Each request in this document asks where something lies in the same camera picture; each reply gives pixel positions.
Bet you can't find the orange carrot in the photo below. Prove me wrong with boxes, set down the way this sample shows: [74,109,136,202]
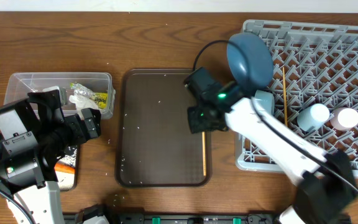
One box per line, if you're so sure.
[55,163,75,174]

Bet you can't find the dark brown serving tray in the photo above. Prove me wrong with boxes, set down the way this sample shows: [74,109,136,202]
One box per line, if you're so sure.
[115,68,212,188]

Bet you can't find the pink plastic cup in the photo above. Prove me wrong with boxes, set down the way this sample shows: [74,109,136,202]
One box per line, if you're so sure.
[330,108,358,131]

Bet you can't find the wooden chopstick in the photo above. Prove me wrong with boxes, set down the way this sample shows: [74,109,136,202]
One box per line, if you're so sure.
[202,132,207,176]
[282,67,288,127]

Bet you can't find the black plastic tray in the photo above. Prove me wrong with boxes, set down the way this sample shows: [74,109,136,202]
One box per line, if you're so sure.
[0,134,80,192]

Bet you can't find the yellow silver snack wrapper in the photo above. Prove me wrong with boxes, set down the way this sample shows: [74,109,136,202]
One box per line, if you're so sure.
[70,83,108,110]

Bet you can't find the light blue plastic cup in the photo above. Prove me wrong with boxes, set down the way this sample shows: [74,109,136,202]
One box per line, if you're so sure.
[297,103,330,132]

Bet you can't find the white rice grains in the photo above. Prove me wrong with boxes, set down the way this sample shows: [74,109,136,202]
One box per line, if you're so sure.
[58,146,78,168]

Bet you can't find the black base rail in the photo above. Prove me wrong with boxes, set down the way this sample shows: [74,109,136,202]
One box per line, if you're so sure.
[63,205,279,224]

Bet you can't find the dark blue plate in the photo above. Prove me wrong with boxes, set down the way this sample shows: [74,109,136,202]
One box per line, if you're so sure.
[227,32,273,95]

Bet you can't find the clear plastic bin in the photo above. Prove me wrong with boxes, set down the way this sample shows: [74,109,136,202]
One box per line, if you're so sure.
[4,72,116,119]

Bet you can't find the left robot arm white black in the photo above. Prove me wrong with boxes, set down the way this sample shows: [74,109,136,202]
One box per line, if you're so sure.
[0,88,101,223]

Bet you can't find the grey dishwasher rack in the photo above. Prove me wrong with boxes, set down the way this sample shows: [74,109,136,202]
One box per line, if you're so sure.
[242,20,358,178]

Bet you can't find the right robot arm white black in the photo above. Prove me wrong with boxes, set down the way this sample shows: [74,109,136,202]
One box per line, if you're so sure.
[183,67,358,223]

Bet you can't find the light blue small bowl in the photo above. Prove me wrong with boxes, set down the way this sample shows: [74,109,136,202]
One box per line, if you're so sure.
[254,90,275,115]

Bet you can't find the white tissue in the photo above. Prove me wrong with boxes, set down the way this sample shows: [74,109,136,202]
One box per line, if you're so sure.
[68,95,101,120]

